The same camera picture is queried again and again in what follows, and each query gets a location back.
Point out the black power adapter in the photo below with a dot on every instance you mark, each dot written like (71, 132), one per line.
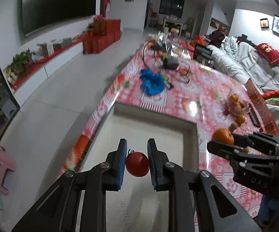
(171, 63)

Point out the person's blue clothing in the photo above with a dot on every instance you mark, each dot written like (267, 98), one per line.
(266, 207)

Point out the dark window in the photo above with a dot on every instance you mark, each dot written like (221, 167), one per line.
(171, 4)

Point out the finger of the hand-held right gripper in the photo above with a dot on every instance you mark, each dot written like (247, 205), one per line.
(222, 149)
(260, 140)

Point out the orange mandarin with stem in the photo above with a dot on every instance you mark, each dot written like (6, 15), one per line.
(223, 135)

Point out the blue cloth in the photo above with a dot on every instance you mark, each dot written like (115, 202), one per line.
(154, 81)

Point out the small cardboard box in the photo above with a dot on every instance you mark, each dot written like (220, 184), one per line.
(46, 47)

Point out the black television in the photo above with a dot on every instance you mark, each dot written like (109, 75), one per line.
(57, 2)

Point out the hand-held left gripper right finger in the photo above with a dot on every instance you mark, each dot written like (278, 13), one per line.
(152, 164)

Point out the green potted plant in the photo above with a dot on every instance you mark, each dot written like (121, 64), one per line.
(21, 59)

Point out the grey striped blanket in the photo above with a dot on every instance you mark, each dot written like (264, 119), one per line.
(230, 44)

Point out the dark smartphone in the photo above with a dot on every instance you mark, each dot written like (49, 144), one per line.
(254, 116)

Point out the small framed picture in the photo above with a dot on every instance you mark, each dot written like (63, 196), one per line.
(264, 23)

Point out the black rectangular box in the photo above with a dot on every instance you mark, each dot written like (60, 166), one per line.
(202, 52)

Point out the framed wall picture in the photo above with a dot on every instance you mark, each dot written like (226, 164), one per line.
(277, 23)

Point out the clear plastic bag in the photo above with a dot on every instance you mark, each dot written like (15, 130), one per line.
(173, 42)

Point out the brown round fruit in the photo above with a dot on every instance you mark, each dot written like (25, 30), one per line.
(234, 126)

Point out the white dining table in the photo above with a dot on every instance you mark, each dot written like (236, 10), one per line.
(174, 23)

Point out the clear glass bowl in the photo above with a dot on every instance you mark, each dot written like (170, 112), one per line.
(238, 94)

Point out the clear glass cup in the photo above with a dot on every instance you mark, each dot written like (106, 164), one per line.
(184, 71)

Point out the strawberry print tablecloth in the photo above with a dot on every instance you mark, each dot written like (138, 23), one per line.
(173, 101)

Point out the red embroidered pillow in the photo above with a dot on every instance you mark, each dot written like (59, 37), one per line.
(271, 53)

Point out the white television cabinet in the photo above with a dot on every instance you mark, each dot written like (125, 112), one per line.
(33, 77)

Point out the heap of small mandarins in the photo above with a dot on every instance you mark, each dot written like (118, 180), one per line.
(237, 105)

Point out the stack of red gift boxes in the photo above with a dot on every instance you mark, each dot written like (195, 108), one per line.
(100, 36)

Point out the shallow white tray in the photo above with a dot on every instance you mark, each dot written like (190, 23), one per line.
(154, 130)

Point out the dark clothes pile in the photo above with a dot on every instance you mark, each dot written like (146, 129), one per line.
(217, 37)

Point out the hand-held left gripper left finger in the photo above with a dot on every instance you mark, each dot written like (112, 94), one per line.
(122, 164)

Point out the grey sofa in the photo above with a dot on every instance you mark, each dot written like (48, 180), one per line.
(236, 62)

